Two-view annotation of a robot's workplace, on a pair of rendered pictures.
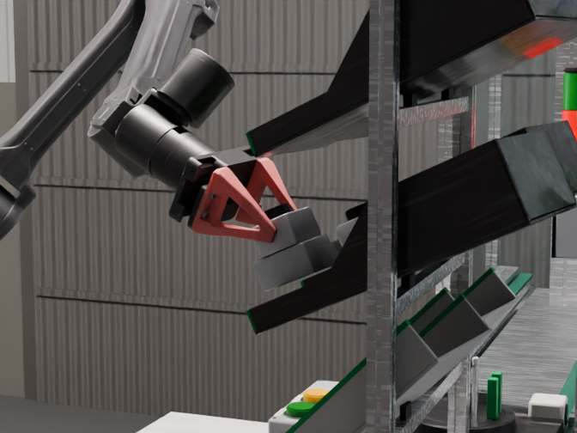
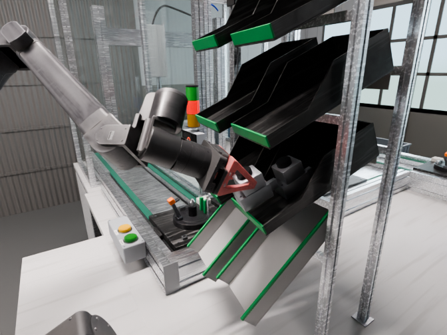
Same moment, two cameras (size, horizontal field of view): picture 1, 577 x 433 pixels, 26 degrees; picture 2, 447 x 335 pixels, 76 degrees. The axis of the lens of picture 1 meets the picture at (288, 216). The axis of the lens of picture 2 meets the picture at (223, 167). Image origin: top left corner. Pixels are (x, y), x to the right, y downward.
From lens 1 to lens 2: 0.99 m
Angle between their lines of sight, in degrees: 52
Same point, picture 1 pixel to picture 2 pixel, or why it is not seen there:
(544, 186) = not seen: hidden behind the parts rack
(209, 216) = (223, 185)
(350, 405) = (309, 248)
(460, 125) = not seen: hidden behind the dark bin
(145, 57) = (84, 93)
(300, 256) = (267, 191)
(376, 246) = (344, 180)
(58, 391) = not seen: outside the picture
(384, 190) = (350, 154)
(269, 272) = (250, 202)
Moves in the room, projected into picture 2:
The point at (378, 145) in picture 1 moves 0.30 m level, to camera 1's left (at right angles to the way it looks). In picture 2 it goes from (349, 133) to (255, 194)
